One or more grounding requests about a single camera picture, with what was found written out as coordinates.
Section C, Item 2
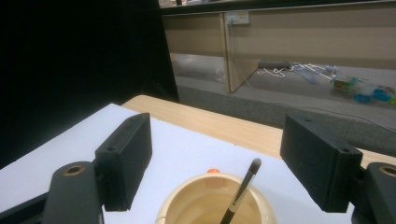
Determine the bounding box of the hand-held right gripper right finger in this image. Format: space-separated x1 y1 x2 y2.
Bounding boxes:
279 114 364 214

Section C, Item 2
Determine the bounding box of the pile of coloured packets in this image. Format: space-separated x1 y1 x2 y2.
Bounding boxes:
330 73 396 107

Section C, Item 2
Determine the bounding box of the white rope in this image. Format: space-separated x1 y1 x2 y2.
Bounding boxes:
256 63 289 79

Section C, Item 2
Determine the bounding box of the black makeup brush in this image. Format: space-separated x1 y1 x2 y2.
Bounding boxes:
219 158 262 224

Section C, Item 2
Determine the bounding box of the white wall socket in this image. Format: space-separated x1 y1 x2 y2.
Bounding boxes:
225 11 251 26

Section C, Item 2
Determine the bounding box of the clear blue plastic bag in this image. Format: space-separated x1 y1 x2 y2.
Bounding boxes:
293 63 339 86

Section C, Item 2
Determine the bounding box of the white floor cable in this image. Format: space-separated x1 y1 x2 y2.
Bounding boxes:
244 77 396 133

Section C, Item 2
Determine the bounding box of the black curtain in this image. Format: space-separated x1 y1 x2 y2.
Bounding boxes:
0 0 180 171

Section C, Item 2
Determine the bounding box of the cream ribbed round holder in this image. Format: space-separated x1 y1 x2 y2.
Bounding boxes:
154 172 279 224

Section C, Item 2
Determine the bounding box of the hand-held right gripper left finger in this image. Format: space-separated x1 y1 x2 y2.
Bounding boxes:
94 112 153 213

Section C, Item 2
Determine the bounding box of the white table board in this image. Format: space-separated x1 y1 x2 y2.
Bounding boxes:
0 103 357 224

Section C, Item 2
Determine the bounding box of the light wooden desk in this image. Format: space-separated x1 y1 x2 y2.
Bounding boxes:
162 1 396 94

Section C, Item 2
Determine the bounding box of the clear plastic item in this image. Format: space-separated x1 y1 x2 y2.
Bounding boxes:
214 67 228 84

